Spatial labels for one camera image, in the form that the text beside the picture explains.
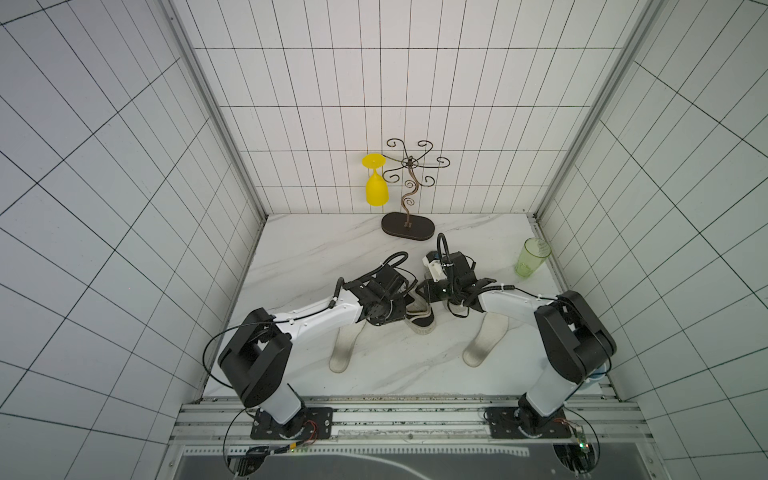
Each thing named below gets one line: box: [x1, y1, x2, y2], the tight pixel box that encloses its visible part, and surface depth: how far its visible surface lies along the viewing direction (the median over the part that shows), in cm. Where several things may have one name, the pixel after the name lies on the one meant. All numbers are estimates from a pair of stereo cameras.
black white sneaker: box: [404, 290, 435, 334], surface depth 87 cm
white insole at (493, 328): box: [462, 312, 509, 368], surface depth 87 cm
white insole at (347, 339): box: [329, 320, 368, 373], surface depth 87 cm
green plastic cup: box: [515, 237, 552, 278], surface depth 102 cm
